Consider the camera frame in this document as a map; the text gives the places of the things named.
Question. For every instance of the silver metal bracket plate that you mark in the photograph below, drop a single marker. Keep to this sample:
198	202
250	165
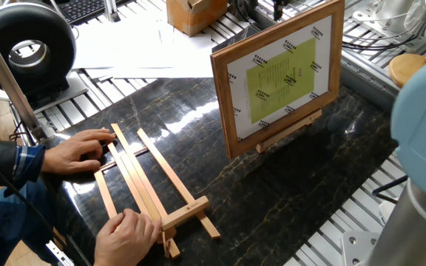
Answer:
379	14

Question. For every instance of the left forearm plaid cuff sleeve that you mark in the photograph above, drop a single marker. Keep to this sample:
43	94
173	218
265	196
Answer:
9	162

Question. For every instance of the black computer keyboard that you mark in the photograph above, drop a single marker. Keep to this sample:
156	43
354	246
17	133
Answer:
83	9

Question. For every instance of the wooden photo frame green print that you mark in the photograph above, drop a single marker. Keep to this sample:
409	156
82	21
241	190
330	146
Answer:
281	81

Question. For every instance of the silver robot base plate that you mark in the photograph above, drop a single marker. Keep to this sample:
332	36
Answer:
361	247

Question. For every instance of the small wooden easel bracket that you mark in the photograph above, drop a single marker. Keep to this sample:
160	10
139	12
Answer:
290	129

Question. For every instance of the short aluminium post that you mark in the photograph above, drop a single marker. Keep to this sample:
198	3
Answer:
111	9

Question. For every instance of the small taped cardboard box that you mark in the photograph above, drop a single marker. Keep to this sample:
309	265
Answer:
194	14

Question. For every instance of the large wooden easel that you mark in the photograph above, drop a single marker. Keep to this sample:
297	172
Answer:
141	181

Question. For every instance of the person's left hand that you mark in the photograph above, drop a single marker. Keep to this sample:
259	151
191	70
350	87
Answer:
72	155

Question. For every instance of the person's blue jeans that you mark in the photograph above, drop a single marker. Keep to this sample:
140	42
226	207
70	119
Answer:
6	221

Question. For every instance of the person's right hand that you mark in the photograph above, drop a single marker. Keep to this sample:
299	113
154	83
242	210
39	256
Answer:
128	240

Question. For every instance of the small silver corner bracket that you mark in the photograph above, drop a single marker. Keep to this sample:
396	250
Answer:
59	253

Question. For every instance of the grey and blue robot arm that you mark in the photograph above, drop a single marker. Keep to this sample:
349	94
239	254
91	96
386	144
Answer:
424	122

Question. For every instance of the slanted aluminium profile beam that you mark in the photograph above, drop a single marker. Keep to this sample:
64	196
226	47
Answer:
9	81

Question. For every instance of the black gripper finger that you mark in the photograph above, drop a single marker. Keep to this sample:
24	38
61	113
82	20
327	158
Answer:
281	9

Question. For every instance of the white paper sheets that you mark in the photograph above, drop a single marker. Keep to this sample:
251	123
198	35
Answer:
142	51

